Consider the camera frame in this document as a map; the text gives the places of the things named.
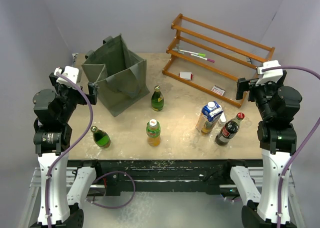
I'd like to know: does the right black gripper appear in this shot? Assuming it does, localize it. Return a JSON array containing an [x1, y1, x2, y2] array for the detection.
[[236, 75, 284, 119]]

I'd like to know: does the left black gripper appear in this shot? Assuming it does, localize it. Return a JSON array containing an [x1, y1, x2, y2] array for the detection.
[[49, 74, 97, 122]]

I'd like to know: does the green canvas bag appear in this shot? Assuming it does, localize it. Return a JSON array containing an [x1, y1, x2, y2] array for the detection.
[[81, 34, 150, 117]]

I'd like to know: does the green Perrier glass bottle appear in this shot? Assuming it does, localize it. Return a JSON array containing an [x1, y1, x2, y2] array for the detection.
[[151, 85, 164, 111]]

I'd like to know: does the orange juice plastic bottle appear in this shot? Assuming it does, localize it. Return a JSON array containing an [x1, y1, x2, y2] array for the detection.
[[146, 119, 161, 147]]

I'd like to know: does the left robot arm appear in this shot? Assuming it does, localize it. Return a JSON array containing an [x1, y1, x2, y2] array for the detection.
[[32, 69, 103, 228]]

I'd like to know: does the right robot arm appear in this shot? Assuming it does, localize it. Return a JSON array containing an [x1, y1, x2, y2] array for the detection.
[[222, 78, 302, 228]]

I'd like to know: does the red white small packet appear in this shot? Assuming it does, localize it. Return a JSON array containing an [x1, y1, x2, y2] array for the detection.
[[211, 85, 225, 96]]

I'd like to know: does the pink capped marker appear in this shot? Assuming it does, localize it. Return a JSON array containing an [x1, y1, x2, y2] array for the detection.
[[190, 53, 215, 63]]

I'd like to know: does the blue juice carton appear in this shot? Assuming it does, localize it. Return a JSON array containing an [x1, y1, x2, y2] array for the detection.
[[196, 101, 223, 135]]

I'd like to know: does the dark cola bottle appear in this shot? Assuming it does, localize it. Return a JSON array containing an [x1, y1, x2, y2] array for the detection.
[[215, 112, 245, 146]]

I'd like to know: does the green round glass bottle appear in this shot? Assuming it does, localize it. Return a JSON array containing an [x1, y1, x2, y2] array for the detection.
[[90, 126, 111, 148]]

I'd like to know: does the green capped marker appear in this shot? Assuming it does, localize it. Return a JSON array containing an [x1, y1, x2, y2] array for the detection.
[[179, 49, 206, 57]]

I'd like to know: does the white red eraser box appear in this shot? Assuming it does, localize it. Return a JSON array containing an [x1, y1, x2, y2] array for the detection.
[[179, 72, 193, 81]]

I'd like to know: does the grey marker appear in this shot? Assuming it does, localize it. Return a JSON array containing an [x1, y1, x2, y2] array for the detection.
[[172, 44, 185, 54]]

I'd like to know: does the orange wooden shelf rack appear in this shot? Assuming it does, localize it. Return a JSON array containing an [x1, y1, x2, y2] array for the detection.
[[162, 13, 275, 108]]

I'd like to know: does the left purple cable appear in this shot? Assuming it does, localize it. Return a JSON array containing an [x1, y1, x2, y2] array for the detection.
[[44, 72, 137, 228]]

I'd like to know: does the purple cable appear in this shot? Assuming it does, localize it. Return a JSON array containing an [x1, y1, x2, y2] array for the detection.
[[261, 65, 320, 228], [44, 72, 137, 228]]

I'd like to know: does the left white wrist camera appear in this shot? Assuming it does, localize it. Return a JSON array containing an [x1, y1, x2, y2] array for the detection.
[[53, 66, 82, 84]]

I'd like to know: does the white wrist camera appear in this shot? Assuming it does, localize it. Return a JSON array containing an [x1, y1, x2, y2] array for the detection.
[[255, 60, 284, 86], [53, 66, 82, 84]]

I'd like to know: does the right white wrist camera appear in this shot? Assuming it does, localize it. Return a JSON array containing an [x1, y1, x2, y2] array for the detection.
[[255, 60, 284, 86]]

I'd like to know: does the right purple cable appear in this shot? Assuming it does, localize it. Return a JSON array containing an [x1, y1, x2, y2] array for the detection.
[[261, 65, 320, 228]]

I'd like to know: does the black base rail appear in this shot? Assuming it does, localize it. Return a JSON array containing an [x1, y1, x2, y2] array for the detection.
[[67, 159, 263, 196]]

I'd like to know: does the aluminium frame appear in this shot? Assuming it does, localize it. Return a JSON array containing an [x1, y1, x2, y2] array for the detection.
[[19, 166, 306, 228]]

